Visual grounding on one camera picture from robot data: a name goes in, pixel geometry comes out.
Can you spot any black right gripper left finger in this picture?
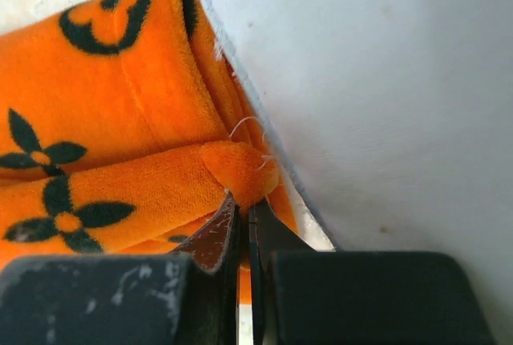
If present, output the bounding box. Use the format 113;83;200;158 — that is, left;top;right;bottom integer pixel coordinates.
1;195;240;344

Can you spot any orange patterned pillowcase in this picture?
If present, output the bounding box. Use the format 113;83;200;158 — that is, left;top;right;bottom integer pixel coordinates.
1;0;296;307

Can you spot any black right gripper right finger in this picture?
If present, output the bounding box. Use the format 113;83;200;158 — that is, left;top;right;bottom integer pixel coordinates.
248;201;495;344

